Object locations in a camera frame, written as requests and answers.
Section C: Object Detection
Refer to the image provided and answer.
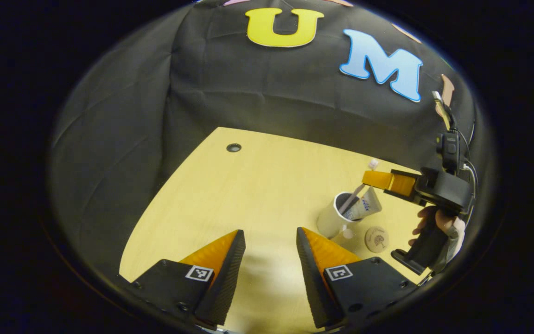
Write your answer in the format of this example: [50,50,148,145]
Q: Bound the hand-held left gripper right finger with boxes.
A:
[296,227,420,330]

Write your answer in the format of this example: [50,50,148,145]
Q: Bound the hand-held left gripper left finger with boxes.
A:
[126,229,246,328]

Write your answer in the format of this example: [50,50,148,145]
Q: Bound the white toothbrush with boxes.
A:
[338,159,380,216]

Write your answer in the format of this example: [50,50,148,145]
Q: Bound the white toothpaste tube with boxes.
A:
[343,186,383,221]

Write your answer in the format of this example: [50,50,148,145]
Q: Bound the white cup with wooden handle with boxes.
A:
[317,192,365,240]

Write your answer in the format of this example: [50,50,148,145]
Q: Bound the round cork coaster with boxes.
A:
[364,226,390,254]

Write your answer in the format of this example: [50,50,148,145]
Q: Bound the light wooden desktop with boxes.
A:
[119,127,434,334]

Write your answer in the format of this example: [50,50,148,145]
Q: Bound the black backdrop cloth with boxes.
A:
[49,0,478,279]

